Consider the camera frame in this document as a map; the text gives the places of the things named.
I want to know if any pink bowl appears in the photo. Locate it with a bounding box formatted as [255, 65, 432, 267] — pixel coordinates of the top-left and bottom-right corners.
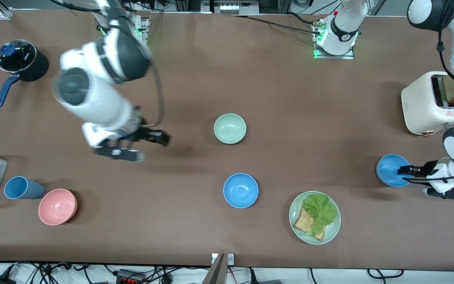
[38, 189, 78, 226]

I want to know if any white pole bracket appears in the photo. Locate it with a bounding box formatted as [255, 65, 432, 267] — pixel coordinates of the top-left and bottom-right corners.
[211, 253, 235, 265]

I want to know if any cream white toaster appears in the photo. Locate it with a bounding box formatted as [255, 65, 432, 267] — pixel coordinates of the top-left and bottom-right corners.
[401, 71, 454, 136]

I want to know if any grey camera pole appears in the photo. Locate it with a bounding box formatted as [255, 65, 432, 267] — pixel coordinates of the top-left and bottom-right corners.
[201, 253, 228, 284]

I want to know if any black pot with blue handle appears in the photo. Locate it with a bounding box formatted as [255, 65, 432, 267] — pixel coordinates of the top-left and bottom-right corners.
[0, 39, 49, 108]

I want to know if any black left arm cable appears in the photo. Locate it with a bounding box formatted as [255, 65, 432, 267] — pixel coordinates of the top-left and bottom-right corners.
[402, 0, 454, 185]

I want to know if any brown seeded bread slice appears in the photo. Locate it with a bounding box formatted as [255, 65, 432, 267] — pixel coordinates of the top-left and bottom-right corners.
[293, 207, 326, 241]

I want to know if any glass lid with blue knob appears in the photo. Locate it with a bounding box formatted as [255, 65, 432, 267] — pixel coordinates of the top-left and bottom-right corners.
[0, 39, 37, 74]

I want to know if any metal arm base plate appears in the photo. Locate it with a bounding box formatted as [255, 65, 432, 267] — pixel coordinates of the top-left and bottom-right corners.
[132, 15, 149, 45]
[313, 22, 355, 60]

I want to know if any blue cup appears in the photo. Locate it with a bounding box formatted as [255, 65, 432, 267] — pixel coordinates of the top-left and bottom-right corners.
[4, 176, 45, 200]

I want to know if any green plate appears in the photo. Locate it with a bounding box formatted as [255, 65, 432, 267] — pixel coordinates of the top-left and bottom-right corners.
[289, 191, 341, 245]

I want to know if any green bowl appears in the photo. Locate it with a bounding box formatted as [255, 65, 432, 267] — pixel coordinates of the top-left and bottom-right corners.
[214, 113, 247, 144]

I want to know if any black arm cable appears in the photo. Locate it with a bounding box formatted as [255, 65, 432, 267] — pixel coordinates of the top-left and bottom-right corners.
[50, 0, 165, 127]
[402, 0, 454, 185]

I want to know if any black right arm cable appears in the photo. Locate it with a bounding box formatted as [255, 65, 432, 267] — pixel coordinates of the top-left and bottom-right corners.
[50, 0, 165, 127]

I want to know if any grey electronics box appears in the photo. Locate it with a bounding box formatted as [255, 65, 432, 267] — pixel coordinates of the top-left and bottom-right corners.
[213, 0, 260, 15]

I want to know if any blue bowl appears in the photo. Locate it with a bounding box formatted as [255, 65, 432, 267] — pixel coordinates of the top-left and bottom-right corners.
[376, 154, 413, 188]
[223, 173, 259, 209]

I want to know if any green lettuce leaf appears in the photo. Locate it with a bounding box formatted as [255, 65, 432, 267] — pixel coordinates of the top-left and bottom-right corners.
[303, 193, 338, 236]

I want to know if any black box with orange connectors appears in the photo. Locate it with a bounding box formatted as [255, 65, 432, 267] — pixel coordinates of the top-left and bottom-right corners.
[116, 269, 146, 284]

